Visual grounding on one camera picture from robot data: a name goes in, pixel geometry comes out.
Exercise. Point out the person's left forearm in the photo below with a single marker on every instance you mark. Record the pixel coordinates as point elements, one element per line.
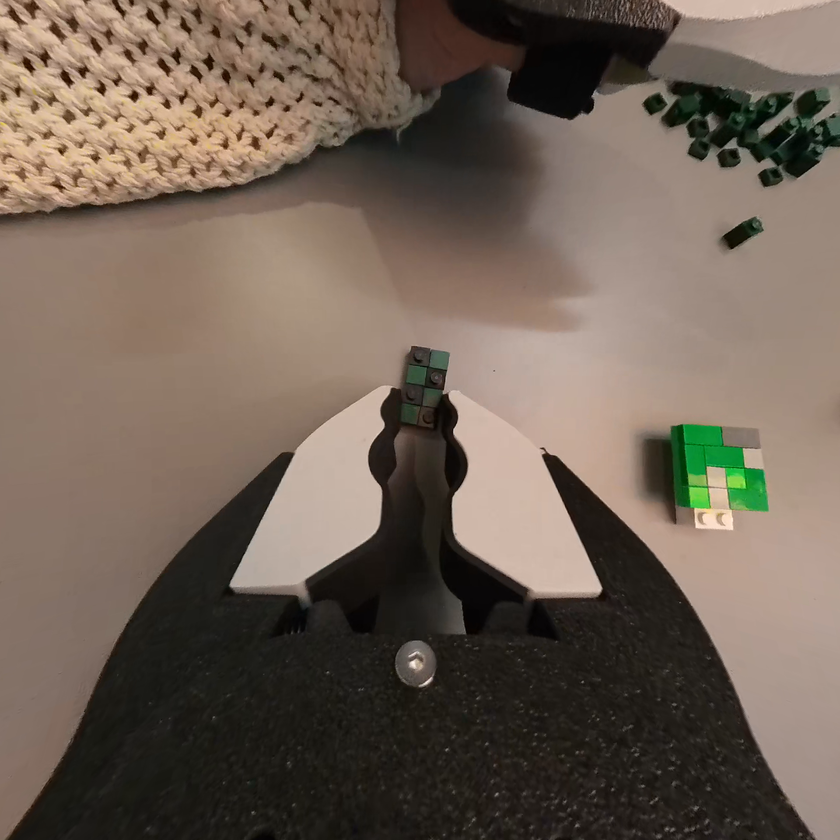
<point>164,85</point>

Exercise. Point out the dark green lego plate strip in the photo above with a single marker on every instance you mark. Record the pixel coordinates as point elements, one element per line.
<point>423,387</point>

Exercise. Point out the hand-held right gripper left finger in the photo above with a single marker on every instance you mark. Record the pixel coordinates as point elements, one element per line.
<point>315,499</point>

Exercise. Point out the single dark green lego brick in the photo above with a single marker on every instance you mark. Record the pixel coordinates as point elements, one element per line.
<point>741,233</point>

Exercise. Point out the bright green lego tile panel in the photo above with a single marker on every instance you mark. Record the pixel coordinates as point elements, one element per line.
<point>709,472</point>

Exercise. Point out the person's left hand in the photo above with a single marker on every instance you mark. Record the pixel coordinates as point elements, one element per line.
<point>446,46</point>

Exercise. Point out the pile of dark green bricks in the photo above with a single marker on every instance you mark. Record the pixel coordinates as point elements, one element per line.
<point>774,131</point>

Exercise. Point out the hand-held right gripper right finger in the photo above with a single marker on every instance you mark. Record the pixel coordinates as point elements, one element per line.
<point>518,512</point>

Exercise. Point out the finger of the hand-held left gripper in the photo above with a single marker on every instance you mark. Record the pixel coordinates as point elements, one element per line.
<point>754,52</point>

